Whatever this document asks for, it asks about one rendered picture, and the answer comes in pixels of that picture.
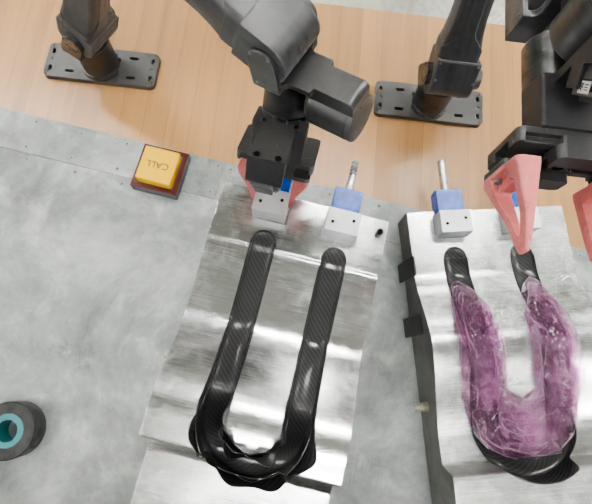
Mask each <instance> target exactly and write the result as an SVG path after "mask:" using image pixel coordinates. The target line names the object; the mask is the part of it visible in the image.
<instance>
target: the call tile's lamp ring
mask: <svg viewBox="0 0 592 504"><path fill-rule="evenodd" d="M146 146H151V147H155V148H159V149H163V150H168V151H172V152H176V153H179V154H180V155H181V156H183V157H184V158H183V161H182V164H181V167H180V170H179V173H178V176H177V179H176V182H175V185H174V188H173V191H171V190H167V189H163V188H159V187H155V186H151V185H147V184H143V183H139V182H135V181H136V178H135V175H136V172H137V169H138V166H139V164H140V161H141V158H142V155H143V153H144V150H145V147H146ZM188 156H189V154H186V153H182V152H178V151H174V150H170V149H166V148H162V147H157V146H153V145H149V144H145V145H144V147H143V150H142V153H141V156H140V158H139V161H138V164H137V167H136V169H135V172H134V175H133V178H132V181H131V183H130V185H134V186H138V187H142V188H146V189H150V190H154V191H158V192H162V193H166V194H170V195H176V192H177V189H178V186H179V183H180V180H181V177H182V174H183V171H184V168H185V165H186V162H187V159H188Z"/></svg>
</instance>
